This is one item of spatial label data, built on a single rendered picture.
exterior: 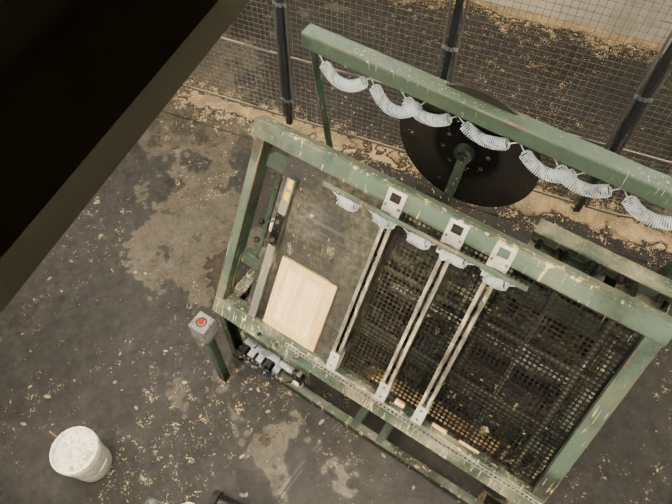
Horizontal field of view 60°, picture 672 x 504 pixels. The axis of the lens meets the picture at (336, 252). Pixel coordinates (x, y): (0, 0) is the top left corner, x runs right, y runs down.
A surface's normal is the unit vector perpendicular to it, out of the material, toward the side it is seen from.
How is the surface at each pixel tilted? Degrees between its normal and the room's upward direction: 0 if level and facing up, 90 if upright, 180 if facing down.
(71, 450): 0
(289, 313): 58
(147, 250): 0
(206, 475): 0
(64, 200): 90
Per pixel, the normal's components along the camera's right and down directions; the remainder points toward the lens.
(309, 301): -0.46, 0.31
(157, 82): 0.93, 0.32
